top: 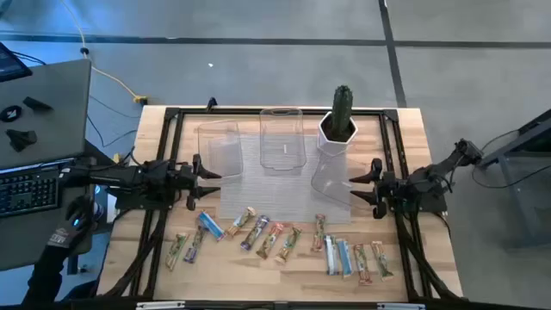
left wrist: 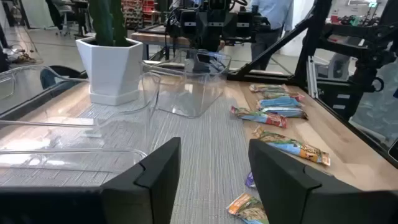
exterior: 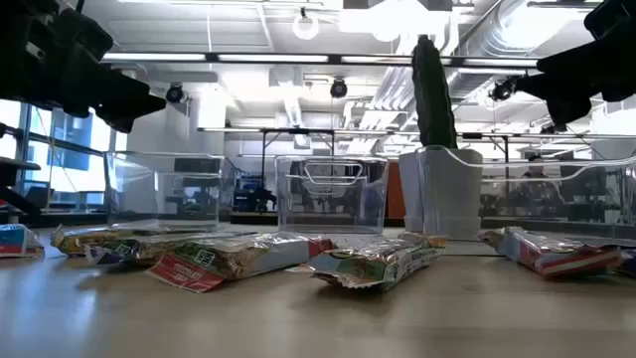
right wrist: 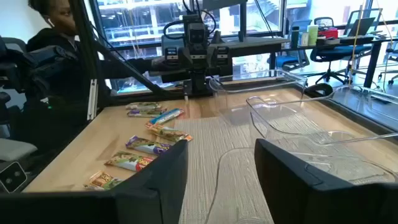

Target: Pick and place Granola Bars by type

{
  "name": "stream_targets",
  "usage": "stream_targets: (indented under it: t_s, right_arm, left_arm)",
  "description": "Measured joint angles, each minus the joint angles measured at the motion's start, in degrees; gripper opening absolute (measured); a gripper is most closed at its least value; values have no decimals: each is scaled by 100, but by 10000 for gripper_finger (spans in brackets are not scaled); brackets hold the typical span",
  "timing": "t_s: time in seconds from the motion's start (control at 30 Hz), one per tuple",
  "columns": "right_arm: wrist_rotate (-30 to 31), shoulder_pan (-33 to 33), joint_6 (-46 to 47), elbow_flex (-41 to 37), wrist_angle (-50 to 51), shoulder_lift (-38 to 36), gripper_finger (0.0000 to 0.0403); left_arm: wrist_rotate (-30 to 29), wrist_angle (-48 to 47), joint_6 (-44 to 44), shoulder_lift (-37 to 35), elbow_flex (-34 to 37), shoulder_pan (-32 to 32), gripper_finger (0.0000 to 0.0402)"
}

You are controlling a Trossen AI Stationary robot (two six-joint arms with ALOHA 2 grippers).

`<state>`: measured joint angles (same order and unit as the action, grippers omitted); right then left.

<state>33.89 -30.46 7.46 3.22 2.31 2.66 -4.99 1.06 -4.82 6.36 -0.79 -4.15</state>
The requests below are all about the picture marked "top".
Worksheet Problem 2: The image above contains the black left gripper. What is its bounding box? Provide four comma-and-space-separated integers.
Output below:
170, 153, 223, 211

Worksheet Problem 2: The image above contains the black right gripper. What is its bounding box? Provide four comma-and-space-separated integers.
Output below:
349, 158, 404, 220

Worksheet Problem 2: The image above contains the blue red granola bar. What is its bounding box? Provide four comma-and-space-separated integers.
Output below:
196, 210, 226, 241

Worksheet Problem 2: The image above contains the purple granola bar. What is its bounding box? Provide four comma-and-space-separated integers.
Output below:
183, 226, 207, 264
239, 214, 271, 251

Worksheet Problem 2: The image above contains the light blue granola bar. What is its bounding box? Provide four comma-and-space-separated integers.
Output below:
336, 239, 354, 278

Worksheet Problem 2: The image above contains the white blue granola bar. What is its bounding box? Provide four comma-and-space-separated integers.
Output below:
323, 234, 340, 276

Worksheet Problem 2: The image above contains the red green granola bar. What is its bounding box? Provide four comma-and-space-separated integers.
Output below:
256, 222, 285, 260

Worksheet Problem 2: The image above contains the person's forearm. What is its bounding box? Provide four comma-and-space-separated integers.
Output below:
23, 240, 83, 309

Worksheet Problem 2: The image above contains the clear plastic bin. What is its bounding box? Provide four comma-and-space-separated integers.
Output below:
310, 152, 380, 208
258, 107, 308, 171
196, 119, 245, 178

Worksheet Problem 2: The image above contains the grey woven table mat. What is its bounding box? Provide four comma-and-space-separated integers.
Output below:
218, 133, 353, 225

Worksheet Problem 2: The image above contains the green cactus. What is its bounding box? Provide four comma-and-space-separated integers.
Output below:
330, 84, 355, 142

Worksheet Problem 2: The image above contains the person's hand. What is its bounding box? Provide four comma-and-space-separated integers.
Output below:
45, 195, 95, 251

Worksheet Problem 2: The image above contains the grey desk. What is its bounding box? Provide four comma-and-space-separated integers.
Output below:
0, 58, 95, 272

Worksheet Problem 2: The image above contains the black keyboard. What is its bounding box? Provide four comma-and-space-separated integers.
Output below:
0, 166, 61, 219

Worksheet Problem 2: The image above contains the dark metal side table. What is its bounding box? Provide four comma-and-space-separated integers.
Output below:
473, 109, 551, 251

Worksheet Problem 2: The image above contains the black spare gripper finger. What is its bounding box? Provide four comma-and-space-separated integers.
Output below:
22, 96, 54, 112

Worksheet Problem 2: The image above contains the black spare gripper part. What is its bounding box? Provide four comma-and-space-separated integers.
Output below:
5, 127, 39, 152

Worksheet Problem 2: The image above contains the black round puck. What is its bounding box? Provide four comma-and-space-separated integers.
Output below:
0, 104, 22, 123

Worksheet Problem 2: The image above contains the dark monitor screen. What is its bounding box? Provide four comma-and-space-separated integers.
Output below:
0, 41, 34, 83

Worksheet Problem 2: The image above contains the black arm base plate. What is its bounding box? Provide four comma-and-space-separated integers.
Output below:
389, 189, 449, 214
115, 189, 173, 212

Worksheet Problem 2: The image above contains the yellow cable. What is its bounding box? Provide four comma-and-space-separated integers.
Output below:
59, 0, 148, 106

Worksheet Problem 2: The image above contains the silver metal bracket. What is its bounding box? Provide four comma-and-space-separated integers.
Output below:
376, 302, 426, 310
135, 301, 186, 310

